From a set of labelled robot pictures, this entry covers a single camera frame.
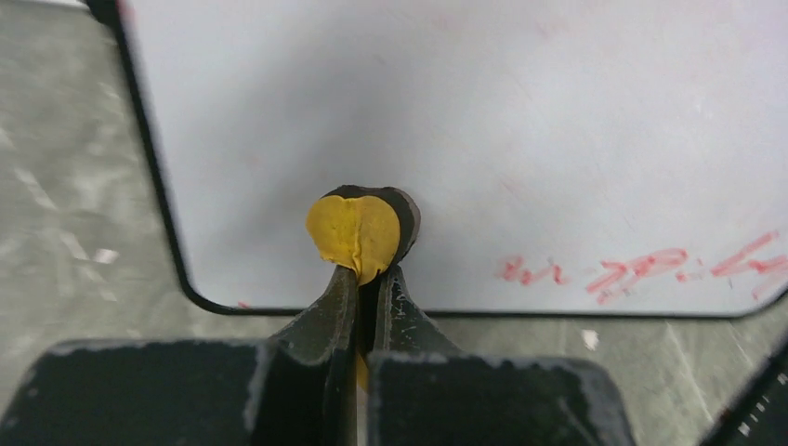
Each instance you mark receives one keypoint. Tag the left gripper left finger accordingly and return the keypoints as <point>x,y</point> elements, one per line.
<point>296,387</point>

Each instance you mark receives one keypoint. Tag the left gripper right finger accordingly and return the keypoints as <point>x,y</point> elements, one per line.
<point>424,390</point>

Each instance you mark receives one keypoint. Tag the yellow black eraser cloth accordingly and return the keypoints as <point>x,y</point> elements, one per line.
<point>364,230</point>

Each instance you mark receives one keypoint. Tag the small black-framed whiteboard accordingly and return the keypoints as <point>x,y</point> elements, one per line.
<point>567,157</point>

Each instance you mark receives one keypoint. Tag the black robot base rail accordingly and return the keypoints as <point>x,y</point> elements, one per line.
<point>758,415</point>

